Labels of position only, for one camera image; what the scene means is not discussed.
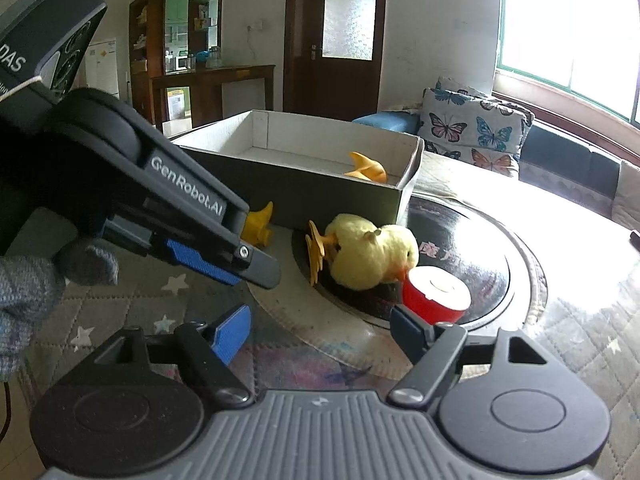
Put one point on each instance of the yellow plastic toy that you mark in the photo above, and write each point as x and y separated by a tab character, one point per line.
256	225

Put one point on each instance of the blue cushion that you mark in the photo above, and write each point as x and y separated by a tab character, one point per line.
387	122

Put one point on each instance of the black round turntable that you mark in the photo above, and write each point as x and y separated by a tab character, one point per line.
460	240

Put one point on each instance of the brown wooden door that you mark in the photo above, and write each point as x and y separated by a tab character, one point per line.
305	20

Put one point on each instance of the yellow plush duck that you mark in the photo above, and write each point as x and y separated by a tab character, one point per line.
370	255

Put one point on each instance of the beige cushion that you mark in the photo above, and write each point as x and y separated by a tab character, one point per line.
629	195

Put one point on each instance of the cardboard box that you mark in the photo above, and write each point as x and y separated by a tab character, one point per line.
325	197

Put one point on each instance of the wooden shelf cabinet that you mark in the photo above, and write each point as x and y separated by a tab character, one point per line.
215	95

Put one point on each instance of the quilted star tablecloth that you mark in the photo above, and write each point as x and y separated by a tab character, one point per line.
580	320

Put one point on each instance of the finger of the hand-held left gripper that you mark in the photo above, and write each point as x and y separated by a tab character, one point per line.
200	260

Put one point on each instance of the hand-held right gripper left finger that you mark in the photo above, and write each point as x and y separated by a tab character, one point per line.
233	331

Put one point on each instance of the white refrigerator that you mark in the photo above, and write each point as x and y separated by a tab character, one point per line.
102	67

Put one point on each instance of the orange toy dolphin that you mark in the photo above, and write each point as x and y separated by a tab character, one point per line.
370	167

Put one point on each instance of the red tape roll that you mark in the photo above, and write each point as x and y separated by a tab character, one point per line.
435	300

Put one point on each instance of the butterfly print cushion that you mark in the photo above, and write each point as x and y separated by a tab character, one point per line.
462	87
475	135

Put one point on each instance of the dark sofa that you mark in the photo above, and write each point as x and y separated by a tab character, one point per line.
565	160

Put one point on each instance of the green framed window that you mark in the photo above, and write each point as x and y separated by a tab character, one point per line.
565	25

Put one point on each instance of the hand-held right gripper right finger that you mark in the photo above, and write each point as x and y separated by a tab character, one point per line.
406	329

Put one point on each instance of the person's left hand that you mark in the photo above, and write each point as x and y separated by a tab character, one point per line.
30	300

